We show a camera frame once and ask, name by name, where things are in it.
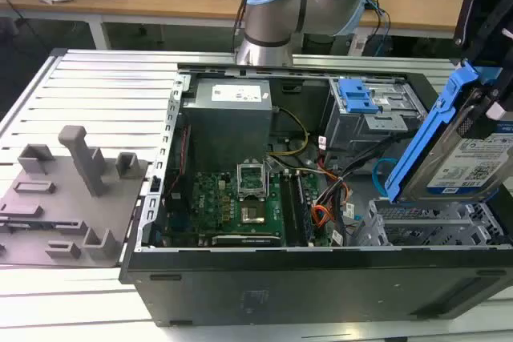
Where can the hard disk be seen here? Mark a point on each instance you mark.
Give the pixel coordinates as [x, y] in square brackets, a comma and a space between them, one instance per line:
[461, 166]

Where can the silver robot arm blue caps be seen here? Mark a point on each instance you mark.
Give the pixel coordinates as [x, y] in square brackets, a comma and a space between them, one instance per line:
[268, 17]

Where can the grey metal disk bay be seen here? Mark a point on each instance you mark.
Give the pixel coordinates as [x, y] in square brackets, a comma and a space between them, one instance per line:
[425, 222]

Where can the grey drive cage blue latch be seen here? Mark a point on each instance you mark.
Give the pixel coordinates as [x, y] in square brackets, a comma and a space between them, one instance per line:
[360, 129]

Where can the RAM stick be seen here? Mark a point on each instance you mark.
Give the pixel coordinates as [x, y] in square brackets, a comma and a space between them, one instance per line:
[304, 206]

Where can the grey power supply box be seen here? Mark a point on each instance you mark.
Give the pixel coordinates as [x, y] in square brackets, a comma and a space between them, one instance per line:
[228, 117]

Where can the wooden desk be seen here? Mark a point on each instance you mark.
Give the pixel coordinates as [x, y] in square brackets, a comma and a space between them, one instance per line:
[168, 1]

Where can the black graphics card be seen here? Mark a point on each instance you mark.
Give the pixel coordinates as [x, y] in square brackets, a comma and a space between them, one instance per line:
[244, 240]

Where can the black open PC case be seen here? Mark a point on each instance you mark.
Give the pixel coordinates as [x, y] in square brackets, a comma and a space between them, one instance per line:
[280, 290]

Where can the green motherboard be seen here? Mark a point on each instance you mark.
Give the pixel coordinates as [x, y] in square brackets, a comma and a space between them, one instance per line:
[208, 206]

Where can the grey parts rack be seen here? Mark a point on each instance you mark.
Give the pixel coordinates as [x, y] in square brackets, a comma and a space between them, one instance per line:
[68, 214]

